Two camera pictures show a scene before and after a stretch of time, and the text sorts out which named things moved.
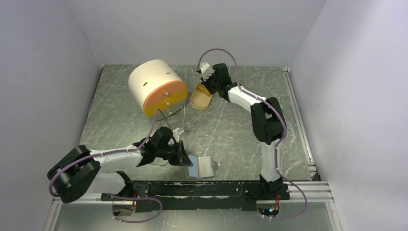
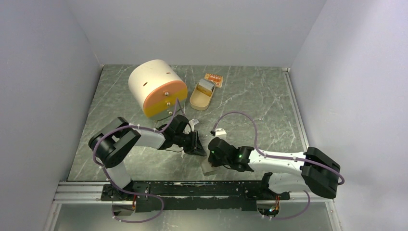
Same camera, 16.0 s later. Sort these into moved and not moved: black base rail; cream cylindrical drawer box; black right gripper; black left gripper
Moved: black left gripper; black right gripper
Not moved: cream cylindrical drawer box; black base rail
